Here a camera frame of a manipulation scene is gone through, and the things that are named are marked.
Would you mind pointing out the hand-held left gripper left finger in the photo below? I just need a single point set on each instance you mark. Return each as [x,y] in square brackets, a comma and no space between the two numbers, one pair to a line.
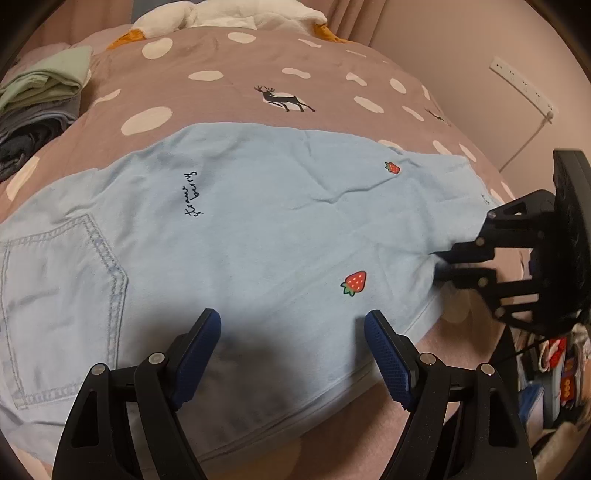
[198,355]

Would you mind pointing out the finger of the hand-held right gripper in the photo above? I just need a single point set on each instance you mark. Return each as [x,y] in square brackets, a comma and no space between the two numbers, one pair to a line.
[466,276]
[461,253]

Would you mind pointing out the pink curtain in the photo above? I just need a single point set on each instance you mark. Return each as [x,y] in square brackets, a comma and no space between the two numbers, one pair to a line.
[355,18]

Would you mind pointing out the pile of colourful packets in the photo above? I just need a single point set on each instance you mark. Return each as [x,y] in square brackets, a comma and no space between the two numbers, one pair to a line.
[554,383]

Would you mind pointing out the white goose plush toy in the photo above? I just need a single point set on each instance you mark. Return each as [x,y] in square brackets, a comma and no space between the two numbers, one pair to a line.
[221,11]

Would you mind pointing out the white wall power strip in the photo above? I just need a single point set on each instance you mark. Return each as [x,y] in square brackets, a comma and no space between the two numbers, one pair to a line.
[524,83]

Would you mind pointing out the pink pillow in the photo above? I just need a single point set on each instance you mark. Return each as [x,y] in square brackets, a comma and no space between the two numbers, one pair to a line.
[41,50]

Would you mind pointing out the spotted pink deer blanket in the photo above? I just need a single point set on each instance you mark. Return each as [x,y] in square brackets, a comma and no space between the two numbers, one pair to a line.
[231,101]

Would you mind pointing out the folded green garment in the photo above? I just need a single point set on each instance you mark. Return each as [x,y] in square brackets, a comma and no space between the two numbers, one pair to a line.
[51,76]

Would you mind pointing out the folded dark garment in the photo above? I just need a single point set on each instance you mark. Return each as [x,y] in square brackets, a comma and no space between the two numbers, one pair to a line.
[21,147]

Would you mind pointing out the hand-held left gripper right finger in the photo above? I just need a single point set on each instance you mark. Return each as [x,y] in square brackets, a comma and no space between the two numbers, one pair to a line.
[388,355]

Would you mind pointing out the light blue denim shorts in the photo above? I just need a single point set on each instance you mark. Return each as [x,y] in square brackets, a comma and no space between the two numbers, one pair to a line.
[277,207]

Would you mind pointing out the folded grey-blue garment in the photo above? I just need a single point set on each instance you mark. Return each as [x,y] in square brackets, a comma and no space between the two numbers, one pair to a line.
[41,117]

